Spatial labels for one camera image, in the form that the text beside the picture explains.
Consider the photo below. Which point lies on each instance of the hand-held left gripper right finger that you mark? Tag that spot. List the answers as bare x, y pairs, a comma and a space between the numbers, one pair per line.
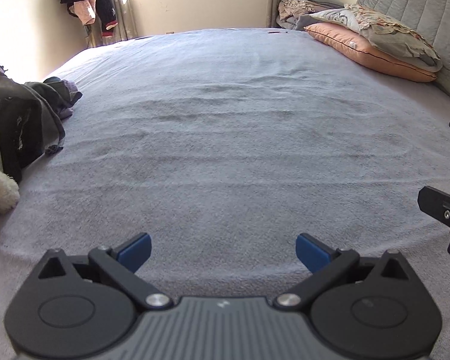
313, 253

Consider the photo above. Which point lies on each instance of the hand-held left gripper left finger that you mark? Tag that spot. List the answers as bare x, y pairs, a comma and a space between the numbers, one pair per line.
135, 251

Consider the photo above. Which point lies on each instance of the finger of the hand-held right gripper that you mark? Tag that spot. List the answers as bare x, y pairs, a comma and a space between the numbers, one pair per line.
435, 202

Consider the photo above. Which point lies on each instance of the grey bed blanket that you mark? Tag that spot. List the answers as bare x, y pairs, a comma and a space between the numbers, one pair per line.
228, 138

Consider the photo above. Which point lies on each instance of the white plush toy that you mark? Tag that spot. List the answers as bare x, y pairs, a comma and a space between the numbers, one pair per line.
0, 191

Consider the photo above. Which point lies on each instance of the lilac garment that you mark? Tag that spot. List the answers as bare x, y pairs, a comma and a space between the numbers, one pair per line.
69, 97

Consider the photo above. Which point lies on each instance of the black crumpled garment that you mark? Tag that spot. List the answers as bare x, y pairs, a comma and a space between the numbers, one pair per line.
11, 138

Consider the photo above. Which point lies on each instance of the peach pillow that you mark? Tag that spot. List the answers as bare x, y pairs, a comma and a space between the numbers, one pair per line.
360, 50

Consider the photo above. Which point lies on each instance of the grey crumpled garment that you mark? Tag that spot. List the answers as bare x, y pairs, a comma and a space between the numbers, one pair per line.
41, 108

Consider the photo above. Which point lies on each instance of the grey floral ruffled pillow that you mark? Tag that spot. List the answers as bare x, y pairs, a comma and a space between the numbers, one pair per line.
390, 37

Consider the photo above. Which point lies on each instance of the grey quilted headboard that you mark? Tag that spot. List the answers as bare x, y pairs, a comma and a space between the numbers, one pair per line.
416, 0

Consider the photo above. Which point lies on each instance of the red pen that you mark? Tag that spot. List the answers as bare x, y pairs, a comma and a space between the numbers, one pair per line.
277, 32

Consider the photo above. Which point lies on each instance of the folded grey ruffled bedding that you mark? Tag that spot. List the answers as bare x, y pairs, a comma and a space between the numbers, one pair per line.
296, 11

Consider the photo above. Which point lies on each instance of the pink hanging garment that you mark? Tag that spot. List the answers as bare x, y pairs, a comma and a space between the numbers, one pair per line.
83, 11

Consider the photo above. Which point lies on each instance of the dark hanging jacket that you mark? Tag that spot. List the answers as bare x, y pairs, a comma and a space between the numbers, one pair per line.
105, 3

